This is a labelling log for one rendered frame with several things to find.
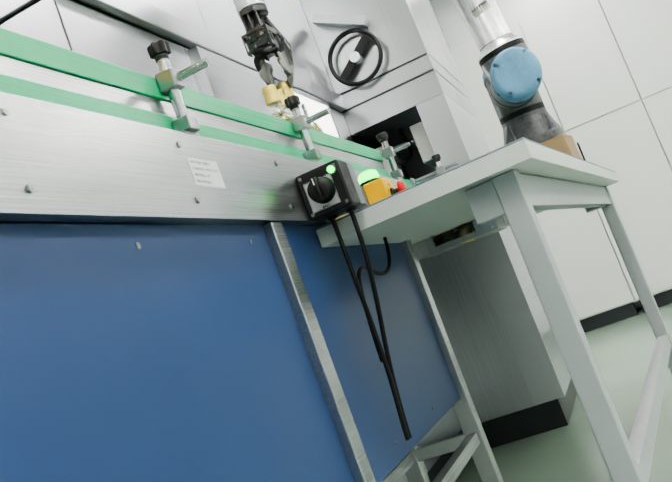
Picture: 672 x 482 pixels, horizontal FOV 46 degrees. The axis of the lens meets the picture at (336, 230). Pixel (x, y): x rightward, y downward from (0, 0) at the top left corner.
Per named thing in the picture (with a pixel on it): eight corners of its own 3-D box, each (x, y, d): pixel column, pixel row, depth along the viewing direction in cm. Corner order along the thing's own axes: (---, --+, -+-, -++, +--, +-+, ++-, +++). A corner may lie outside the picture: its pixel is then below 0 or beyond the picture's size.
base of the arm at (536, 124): (564, 138, 207) (550, 102, 207) (565, 133, 192) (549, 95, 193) (509, 160, 211) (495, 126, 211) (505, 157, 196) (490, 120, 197)
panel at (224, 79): (354, 196, 271) (320, 105, 276) (362, 193, 270) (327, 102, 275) (233, 182, 187) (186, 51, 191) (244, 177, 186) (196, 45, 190)
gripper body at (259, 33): (247, 58, 194) (231, 14, 196) (262, 65, 202) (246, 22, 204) (274, 44, 192) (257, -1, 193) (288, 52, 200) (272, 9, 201)
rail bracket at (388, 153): (362, 194, 210) (346, 150, 212) (420, 169, 205) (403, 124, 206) (359, 193, 207) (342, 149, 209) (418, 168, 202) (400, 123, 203)
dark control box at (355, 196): (328, 224, 140) (311, 179, 141) (368, 207, 138) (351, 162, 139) (311, 223, 133) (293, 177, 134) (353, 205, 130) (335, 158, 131)
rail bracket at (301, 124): (312, 166, 151) (288, 102, 153) (347, 150, 149) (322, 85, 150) (305, 164, 147) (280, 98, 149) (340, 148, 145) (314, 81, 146)
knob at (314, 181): (315, 207, 132) (308, 207, 129) (306, 182, 133) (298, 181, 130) (339, 197, 131) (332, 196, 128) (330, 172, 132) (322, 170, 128)
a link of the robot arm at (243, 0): (241, 7, 204) (268, -7, 202) (247, 23, 204) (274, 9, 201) (227, -1, 197) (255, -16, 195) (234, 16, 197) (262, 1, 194)
